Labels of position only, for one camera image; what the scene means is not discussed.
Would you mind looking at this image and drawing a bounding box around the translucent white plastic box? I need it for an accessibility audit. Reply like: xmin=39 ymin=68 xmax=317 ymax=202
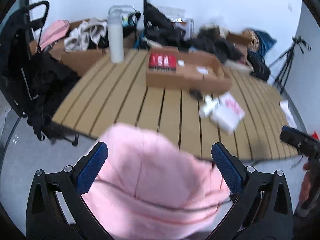
xmin=210 ymin=105 xmax=244 ymax=135

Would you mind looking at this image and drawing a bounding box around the pink floral packet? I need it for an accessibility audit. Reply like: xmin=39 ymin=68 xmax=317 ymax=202
xmin=219 ymin=92 xmax=245 ymax=120

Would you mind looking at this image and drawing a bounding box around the white tube bottle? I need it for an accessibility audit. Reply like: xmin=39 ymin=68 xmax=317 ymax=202
xmin=199 ymin=95 xmax=219 ymax=118

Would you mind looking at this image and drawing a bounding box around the red tea box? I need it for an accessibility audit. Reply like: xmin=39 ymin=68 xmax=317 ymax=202
xmin=149 ymin=53 xmax=177 ymax=72

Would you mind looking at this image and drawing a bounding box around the white round jar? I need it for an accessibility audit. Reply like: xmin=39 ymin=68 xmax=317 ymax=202
xmin=177 ymin=60 xmax=185 ymax=67

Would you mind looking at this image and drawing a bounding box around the person's right hand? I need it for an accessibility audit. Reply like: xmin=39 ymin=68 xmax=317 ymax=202
xmin=299 ymin=162 xmax=315 ymax=202

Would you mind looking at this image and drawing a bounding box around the paper packet at table edge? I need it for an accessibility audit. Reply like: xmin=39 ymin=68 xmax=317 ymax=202
xmin=279 ymin=100 xmax=297 ymax=128

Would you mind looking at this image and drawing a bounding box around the pink jacket on lap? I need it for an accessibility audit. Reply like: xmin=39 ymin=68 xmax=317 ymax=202
xmin=82 ymin=123 xmax=230 ymax=239

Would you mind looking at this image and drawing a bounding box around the black backpack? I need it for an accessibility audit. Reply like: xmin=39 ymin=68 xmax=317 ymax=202
xmin=247 ymin=50 xmax=271 ymax=82

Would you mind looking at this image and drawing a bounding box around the black stroller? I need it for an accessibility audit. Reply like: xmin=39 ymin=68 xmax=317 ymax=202
xmin=1 ymin=1 xmax=80 ymax=141

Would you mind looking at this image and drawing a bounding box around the white sticker in tray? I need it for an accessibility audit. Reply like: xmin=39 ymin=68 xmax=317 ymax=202
xmin=196 ymin=67 xmax=209 ymax=75

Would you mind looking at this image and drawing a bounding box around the flat cardboard tray box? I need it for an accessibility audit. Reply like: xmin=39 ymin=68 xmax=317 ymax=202
xmin=145 ymin=47 xmax=232 ymax=94

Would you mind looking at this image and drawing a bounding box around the blue cloth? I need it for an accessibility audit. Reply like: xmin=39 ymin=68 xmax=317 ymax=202
xmin=250 ymin=29 xmax=277 ymax=57

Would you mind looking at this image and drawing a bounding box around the cardboard box with clothes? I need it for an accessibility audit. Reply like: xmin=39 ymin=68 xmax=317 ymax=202
xmin=48 ymin=19 xmax=136 ymax=77

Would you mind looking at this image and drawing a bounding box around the wicker basket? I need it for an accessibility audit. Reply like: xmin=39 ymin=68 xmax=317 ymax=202
xmin=242 ymin=29 xmax=260 ymax=52

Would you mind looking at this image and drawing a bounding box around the open cardboard box right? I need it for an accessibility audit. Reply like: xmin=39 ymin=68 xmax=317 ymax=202
xmin=199 ymin=24 xmax=254 ymax=72

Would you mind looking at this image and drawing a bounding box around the black garment on box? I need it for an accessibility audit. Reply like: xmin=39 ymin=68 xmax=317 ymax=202
xmin=189 ymin=28 xmax=244 ymax=64

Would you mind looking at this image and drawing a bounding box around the beige cloth pile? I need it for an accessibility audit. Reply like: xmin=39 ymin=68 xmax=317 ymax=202
xmin=64 ymin=18 xmax=107 ymax=52

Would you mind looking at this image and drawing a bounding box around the pink bag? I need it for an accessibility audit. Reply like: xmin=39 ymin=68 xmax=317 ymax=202
xmin=39 ymin=20 xmax=70 ymax=51

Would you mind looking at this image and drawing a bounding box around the printed product box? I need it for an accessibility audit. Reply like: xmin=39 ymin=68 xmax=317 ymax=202
xmin=170 ymin=18 xmax=194 ymax=36

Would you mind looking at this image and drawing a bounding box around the white thermos bottle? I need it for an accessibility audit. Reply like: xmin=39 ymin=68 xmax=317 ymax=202
xmin=107 ymin=11 xmax=124 ymax=63

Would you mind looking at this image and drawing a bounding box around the black jacket pile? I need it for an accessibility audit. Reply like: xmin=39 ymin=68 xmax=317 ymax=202
xmin=142 ymin=3 xmax=192 ymax=51

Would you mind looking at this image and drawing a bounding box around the camera tripod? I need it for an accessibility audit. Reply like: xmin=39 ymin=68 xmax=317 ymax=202
xmin=268 ymin=36 xmax=311 ymax=95

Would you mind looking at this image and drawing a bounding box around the white metal frame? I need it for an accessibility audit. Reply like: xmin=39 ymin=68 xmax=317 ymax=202
xmin=108 ymin=5 xmax=137 ymax=27

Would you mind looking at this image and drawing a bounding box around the wall power socket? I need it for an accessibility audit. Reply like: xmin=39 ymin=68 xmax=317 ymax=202
xmin=157 ymin=6 xmax=185 ymax=18

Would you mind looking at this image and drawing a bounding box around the black trolley handle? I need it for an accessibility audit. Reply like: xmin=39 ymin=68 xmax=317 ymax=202
xmin=140 ymin=0 xmax=151 ymax=30

